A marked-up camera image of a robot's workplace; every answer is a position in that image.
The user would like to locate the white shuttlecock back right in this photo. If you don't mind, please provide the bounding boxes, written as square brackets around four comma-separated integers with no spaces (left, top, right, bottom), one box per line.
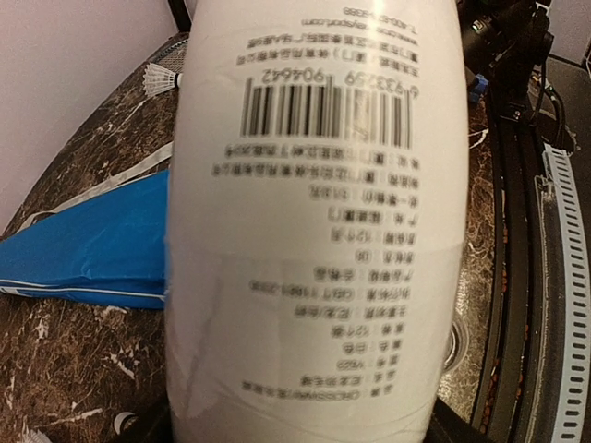
[142,63,183,98]

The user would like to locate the blue racket bag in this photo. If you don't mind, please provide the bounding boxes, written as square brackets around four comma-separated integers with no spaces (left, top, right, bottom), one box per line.
[1,143,173,309]

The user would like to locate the clear plastic tube lid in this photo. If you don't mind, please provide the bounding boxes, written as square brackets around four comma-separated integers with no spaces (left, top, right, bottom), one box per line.
[443,310,470,374]

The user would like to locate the black front table rail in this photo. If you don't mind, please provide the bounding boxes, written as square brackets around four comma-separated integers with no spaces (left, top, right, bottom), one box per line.
[471,92,543,442]

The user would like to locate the blue badminton racket left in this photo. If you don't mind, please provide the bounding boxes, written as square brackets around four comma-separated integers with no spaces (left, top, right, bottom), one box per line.
[154,39,188,73]

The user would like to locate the white slotted cable duct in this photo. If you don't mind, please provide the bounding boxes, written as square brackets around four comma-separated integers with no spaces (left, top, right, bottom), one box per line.
[542,144,590,442]

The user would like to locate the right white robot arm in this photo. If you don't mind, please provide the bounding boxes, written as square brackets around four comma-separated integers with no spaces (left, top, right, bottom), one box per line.
[456,1,575,153]

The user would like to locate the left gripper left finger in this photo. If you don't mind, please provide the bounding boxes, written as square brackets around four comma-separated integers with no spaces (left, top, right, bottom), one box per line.
[127,401,174,443]

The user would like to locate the white shuttlecock tube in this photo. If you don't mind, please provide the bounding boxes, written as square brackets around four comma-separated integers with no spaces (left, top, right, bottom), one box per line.
[165,1,469,442]

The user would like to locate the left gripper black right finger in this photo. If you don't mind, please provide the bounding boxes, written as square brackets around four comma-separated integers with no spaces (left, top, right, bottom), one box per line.
[427,399,485,443]

